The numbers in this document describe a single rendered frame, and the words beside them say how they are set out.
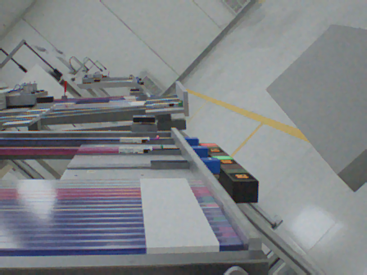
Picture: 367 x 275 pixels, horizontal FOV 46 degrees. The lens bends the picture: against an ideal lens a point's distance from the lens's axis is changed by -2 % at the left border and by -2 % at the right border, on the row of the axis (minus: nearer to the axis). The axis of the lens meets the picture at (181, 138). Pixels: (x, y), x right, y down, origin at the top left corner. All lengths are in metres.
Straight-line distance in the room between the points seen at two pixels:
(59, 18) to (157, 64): 1.99
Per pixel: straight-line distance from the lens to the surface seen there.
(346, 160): 0.63
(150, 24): 8.44
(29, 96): 2.13
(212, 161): 0.70
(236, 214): 0.41
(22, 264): 0.35
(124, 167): 0.69
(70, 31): 8.49
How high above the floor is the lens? 0.89
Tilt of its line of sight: 11 degrees down
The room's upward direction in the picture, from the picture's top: 47 degrees counter-clockwise
